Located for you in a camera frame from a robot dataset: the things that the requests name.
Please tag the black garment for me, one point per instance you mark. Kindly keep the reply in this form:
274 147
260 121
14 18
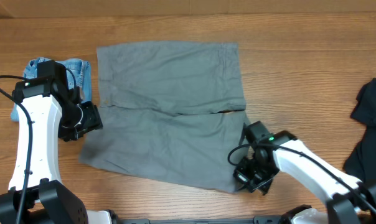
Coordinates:
362 161

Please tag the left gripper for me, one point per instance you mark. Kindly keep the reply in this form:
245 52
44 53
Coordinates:
93 121

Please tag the folded blue denim jeans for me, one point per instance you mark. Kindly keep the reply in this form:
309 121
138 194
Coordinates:
80 72

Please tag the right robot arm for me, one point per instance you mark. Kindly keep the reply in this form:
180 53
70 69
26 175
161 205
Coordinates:
347 198

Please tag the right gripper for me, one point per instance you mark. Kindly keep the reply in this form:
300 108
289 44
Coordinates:
242 176

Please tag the grey shorts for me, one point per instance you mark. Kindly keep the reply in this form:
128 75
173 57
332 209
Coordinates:
171 111

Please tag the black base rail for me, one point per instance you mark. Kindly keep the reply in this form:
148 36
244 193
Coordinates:
200 221

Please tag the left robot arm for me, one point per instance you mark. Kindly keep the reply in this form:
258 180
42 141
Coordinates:
48 111

